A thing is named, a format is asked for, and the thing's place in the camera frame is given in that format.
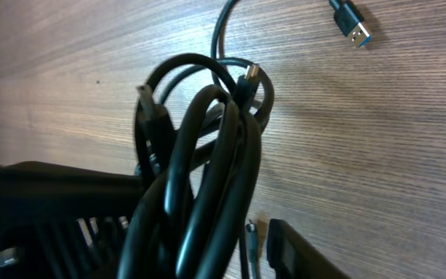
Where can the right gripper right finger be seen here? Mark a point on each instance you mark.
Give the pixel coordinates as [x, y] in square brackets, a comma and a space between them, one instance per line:
[292, 257]

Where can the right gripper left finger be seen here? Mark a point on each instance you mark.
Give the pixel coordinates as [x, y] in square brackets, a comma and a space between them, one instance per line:
[63, 222]

